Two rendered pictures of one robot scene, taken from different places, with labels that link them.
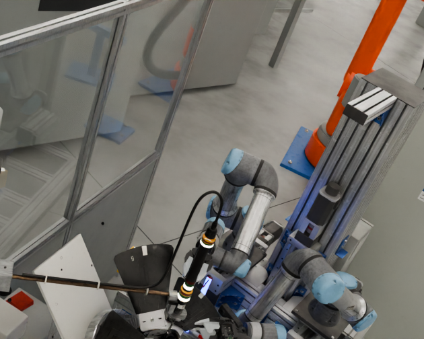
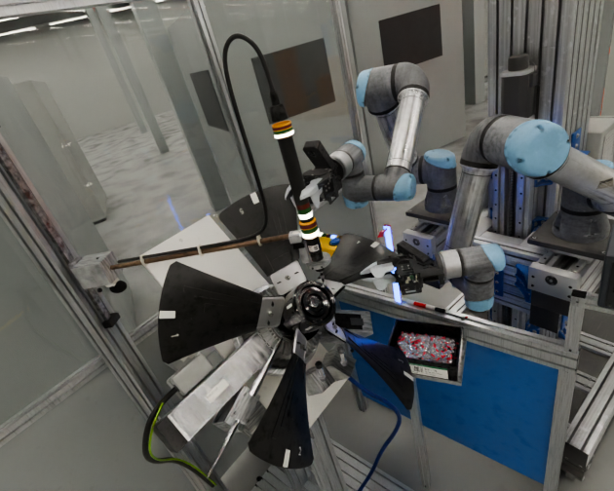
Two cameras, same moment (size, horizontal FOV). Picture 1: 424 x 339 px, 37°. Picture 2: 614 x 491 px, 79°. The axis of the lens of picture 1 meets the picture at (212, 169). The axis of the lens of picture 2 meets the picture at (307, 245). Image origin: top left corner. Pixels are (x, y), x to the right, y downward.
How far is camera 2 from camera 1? 1.51 m
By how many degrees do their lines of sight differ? 29
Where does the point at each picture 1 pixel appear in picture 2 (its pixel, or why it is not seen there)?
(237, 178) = (376, 99)
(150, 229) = not seen: hidden behind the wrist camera
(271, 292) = (462, 207)
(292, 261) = (469, 146)
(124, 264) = (234, 220)
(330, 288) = (536, 142)
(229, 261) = (382, 183)
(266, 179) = (406, 77)
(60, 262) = (179, 245)
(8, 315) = not seen: hidden behind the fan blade
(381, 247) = not seen: outside the picture
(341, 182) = (528, 50)
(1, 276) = (88, 267)
